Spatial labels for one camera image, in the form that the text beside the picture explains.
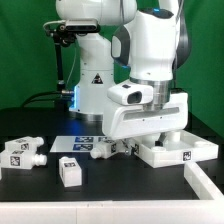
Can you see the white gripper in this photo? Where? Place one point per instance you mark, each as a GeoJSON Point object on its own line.
{"type": "Point", "coordinates": [120, 122]}

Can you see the white square tabletop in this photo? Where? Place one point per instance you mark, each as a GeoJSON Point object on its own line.
{"type": "Point", "coordinates": [178, 147]}

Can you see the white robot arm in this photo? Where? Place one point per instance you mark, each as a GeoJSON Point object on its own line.
{"type": "Point", "coordinates": [127, 58]}

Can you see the white tag sheet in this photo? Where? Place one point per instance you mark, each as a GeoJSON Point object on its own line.
{"type": "Point", "coordinates": [75, 143]}

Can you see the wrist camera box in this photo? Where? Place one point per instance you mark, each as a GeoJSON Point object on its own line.
{"type": "Point", "coordinates": [129, 93]}

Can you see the white L-shaped obstacle wall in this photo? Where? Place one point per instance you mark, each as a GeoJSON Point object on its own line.
{"type": "Point", "coordinates": [208, 208]}

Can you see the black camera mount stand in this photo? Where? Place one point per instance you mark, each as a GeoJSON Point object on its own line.
{"type": "Point", "coordinates": [61, 37]}

